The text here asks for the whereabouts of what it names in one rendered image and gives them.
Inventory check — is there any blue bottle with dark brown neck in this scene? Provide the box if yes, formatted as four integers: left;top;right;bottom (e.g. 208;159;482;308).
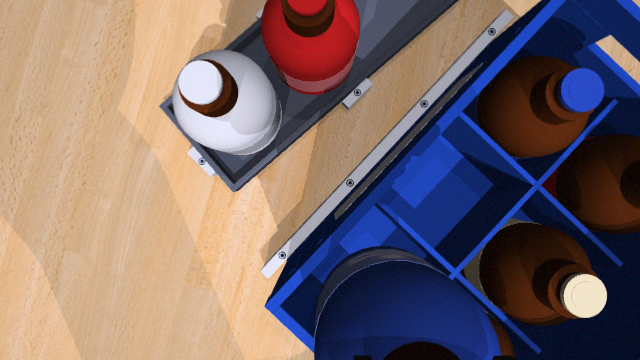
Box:
314;246;502;360

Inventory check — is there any black tray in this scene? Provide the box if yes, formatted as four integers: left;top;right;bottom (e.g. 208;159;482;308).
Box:
162;0;459;188

